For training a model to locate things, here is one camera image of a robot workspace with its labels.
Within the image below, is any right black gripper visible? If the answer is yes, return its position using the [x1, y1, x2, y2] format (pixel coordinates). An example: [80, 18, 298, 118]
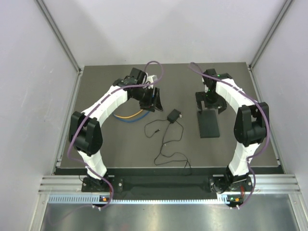
[196, 90, 227, 115]

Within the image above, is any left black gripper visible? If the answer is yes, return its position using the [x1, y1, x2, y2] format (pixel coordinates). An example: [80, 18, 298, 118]
[132, 86, 163, 112]

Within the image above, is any black power adapter cable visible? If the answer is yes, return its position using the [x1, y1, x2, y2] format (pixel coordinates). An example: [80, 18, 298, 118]
[143, 108, 193, 176]

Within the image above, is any black network switch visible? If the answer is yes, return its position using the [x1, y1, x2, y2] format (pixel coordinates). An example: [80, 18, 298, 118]
[197, 110, 220, 139]

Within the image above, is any blue ethernet cable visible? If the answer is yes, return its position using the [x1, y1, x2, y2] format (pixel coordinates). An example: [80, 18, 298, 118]
[113, 110, 149, 123]

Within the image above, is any yellow ethernet cable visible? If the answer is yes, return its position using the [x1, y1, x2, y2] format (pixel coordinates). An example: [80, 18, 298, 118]
[113, 109, 143, 119]

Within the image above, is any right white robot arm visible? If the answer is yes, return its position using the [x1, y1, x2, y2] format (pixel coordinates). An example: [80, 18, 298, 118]
[195, 69, 269, 193]

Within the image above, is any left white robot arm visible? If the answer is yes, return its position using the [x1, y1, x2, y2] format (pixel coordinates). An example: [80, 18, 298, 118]
[67, 68, 163, 191]

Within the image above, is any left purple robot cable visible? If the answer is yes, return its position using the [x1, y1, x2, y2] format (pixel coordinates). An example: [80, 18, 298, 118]
[67, 60, 165, 209]

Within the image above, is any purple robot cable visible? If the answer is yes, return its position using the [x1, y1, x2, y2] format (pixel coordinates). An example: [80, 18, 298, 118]
[67, 60, 165, 209]
[189, 62, 270, 209]

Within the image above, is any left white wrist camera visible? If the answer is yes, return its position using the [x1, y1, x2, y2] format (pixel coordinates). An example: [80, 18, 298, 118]
[145, 75, 158, 84]

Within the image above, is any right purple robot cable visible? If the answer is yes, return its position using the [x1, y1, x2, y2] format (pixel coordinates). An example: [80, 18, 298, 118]
[189, 62, 270, 209]

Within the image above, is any grey slotted cable duct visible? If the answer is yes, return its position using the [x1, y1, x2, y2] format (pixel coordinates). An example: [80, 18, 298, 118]
[48, 194, 240, 205]

